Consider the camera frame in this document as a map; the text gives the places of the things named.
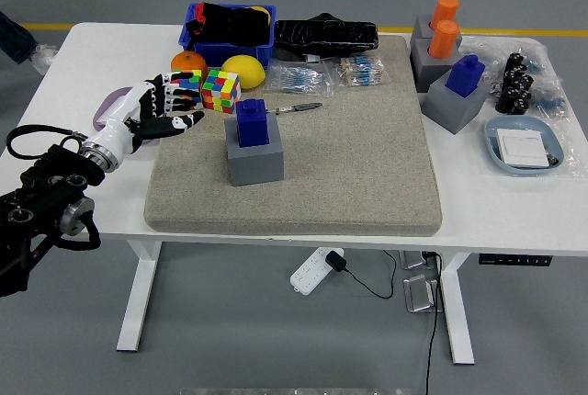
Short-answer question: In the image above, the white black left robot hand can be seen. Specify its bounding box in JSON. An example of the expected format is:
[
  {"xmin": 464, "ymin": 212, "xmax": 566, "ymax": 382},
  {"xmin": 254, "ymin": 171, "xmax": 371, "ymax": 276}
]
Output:
[{"xmin": 91, "ymin": 71, "xmax": 206, "ymax": 157}]

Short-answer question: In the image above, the blue square seal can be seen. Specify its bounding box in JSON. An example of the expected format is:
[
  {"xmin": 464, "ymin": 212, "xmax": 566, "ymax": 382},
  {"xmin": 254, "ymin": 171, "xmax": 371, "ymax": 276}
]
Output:
[
  {"xmin": 235, "ymin": 98, "xmax": 270, "ymax": 148},
  {"xmin": 444, "ymin": 54, "xmax": 487, "ymax": 100}
]

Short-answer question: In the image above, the orange cylinder seal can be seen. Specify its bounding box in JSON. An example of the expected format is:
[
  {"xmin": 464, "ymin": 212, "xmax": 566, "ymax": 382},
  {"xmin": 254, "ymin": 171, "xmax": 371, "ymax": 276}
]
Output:
[
  {"xmin": 427, "ymin": 19, "xmax": 461, "ymax": 61},
  {"xmin": 429, "ymin": 0, "xmax": 460, "ymax": 31}
]

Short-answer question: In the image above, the purple tray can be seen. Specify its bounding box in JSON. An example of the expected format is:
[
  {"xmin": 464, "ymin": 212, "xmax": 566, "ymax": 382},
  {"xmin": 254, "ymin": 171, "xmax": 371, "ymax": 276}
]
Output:
[{"xmin": 93, "ymin": 85, "xmax": 135, "ymax": 131}]

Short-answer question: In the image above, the multicoloured puzzle cube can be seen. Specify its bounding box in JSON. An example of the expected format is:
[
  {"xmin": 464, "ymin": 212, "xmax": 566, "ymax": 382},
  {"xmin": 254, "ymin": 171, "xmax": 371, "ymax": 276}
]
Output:
[
  {"xmin": 201, "ymin": 69, "xmax": 243, "ymax": 115},
  {"xmin": 170, "ymin": 68, "xmax": 204, "ymax": 105}
]

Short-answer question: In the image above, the orange fruit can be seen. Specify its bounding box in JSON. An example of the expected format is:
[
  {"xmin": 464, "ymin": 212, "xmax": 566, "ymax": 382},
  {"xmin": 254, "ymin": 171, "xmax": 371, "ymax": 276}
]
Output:
[{"xmin": 170, "ymin": 51, "xmax": 209, "ymax": 79}]

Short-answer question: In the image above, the person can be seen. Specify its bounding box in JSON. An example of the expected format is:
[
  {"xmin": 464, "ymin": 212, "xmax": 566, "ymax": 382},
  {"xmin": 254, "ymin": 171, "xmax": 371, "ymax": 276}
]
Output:
[{"xmin": 0, "ymin": 10, "xmax": 60, "ymax": 75}]

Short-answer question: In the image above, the grey holder block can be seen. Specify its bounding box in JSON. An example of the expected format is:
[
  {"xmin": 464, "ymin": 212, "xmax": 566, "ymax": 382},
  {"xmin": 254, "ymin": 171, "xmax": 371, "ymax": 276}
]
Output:
[
  {"xmin": 223, "ymin": 112, "xmax": 286, "ymax": 187},
  {"xmin": 409, "ymin": 38, "xmax": 463, "ymax": 93},
  {"xmin": 409, "ymin": 14, "xmax": 463, "ymax": 42},
  {"xmin": 421, "ymin": 73, "xmax": 491, "ymax": 135}
]

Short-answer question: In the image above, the yellow lemon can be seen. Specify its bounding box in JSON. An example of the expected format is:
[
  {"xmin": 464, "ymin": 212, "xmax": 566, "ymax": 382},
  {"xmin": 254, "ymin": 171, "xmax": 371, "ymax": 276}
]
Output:
[{"xmin": 220, "ymin": 54, "xmax": 267, "ymax": 91}]

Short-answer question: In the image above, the blue plastic bin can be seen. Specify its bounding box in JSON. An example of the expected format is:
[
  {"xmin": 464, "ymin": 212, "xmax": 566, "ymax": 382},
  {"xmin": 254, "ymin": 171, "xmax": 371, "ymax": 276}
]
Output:
[{"xmin": 177, "ymin": 2, "xmax": 277, "ymax": 68}]

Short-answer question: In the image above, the black cloth with red trim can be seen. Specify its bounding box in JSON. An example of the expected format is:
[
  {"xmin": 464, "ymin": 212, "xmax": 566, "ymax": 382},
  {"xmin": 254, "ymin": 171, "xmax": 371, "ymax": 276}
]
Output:
[{"xmin": 186, "ymin": 1, "xmax": 271, "ymax": 45}]

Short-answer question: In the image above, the white table leg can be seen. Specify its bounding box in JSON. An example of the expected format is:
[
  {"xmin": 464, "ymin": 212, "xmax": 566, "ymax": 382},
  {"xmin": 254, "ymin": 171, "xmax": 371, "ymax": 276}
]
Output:
[
  {"xmin": 441, "ymin": 252, "xmax": 476, "ymax": 366},
  {"xmin": 115, "ymin": 241, "xmax": 163, "ymax": 353}
]

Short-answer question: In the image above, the small metal folding tool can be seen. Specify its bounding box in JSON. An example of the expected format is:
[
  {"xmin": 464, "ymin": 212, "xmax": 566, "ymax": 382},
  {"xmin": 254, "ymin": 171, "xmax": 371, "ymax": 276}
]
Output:
[{"xmin": 266, "ymin": 102, "xmax": 323, "ymax": 115}]

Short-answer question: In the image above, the clear bag of resistors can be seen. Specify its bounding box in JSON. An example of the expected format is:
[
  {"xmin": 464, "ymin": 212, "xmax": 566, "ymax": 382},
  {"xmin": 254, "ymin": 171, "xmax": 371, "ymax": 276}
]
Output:
[
  {"xmin": 265, "ymin": 58, "xmax": 335, "ymax": 98},
  {"xmin": 326, "ymin": 54, "xmax": 390, "ymax": 88}
]

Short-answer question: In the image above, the black plastic-wrapped bundle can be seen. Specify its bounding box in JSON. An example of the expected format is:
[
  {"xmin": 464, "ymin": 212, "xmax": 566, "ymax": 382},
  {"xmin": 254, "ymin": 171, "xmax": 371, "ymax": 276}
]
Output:
[{"xmin": 273, "ymin": 12, "xmax": 380, "ymax": 59}]

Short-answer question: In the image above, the grey-brown mat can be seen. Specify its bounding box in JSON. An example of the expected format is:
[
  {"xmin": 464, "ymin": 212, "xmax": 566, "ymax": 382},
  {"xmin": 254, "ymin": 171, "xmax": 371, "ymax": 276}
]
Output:
[{"xmin": 143, "ymin": 34, "xmax": 444, "ymax": 236}]

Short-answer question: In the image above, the white power strip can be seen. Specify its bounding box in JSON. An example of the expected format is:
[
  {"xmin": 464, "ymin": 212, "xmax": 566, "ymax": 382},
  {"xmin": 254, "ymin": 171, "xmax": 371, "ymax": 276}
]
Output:
[{"xmin": 289, "ymin": 246, "xmax": 345, "ymax": 296}]

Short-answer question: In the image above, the black plug adapter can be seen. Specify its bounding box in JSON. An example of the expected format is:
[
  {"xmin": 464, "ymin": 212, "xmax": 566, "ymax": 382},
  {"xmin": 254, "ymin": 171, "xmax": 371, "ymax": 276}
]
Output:
[{"xmin": 324, "ymin": 250, "xmax": 346, "ymax": 273}]

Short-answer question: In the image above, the metal floor socket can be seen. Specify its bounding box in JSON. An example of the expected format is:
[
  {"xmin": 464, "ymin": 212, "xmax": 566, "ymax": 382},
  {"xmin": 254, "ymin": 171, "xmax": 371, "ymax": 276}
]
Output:
[
  {"xmin": 402, "ymin": 274, "xmax": 445, "ymax": 314},
  {"xmin": 398, "ymin": 250, "xmax": 442, "ymax": 271}
]

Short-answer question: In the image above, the light blue tray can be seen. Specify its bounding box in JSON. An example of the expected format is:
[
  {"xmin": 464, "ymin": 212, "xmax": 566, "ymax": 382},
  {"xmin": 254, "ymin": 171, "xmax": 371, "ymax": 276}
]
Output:
[{"xmin": 484, "ymin": 115, "xmax": 565, "ymax": 177}]

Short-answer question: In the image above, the black cylinder parts cluster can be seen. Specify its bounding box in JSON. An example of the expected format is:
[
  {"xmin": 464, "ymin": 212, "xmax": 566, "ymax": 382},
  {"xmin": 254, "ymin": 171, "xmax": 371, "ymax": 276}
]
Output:
[{"xmin": 494, "ymin": 51, "xmax": 535, "ymax": 116}]

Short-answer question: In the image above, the black table control panel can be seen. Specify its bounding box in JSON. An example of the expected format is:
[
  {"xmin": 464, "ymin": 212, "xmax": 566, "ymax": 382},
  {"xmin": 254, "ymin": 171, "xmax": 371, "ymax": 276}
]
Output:
[{"xmin": 478, "ymin": 254, "xmax": 552, "ymax": 267}]

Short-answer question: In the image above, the clear plastic bag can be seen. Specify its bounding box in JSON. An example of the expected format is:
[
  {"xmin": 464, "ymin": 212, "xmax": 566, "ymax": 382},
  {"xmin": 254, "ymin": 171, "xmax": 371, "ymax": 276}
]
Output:
[{"xmin": 461, "ymin": 34, "xmax": 573, "ymax": 120}]

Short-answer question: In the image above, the bag of blue parts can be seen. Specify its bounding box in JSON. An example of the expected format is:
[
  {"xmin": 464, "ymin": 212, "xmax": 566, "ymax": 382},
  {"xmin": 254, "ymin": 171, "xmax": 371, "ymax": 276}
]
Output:
[{"xmin": 532, "ymin": 94, "xmax": 567, "ymax": 116}]

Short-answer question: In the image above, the black adapter cable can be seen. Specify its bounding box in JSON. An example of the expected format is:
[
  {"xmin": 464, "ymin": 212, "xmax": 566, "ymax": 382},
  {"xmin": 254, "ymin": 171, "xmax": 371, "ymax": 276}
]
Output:
[{"xmin": 344, "ymin": 250, "xmax": 399, "ymax": 299}]

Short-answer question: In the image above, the black power cable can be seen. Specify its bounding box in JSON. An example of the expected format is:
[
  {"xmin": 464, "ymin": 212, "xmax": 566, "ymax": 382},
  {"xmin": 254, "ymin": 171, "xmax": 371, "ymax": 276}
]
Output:
[{"xmin": 424, "ymin": 252, "xmax": 443, "ymax": 395}]

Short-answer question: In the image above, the white switch panel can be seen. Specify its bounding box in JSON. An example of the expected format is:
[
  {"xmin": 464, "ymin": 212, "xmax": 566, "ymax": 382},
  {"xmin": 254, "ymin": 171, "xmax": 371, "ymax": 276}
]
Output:
[{"xmin": 495, "ymin": 130, "xmax": 552, "ymax": 169}]

